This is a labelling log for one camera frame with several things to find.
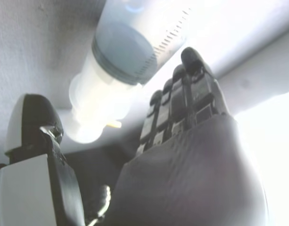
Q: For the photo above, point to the large clear plastic syringe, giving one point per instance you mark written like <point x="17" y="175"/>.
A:
<point x="116" y="47"/>

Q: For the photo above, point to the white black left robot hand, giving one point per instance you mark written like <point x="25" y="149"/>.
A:
<point x="186" y="176"/>

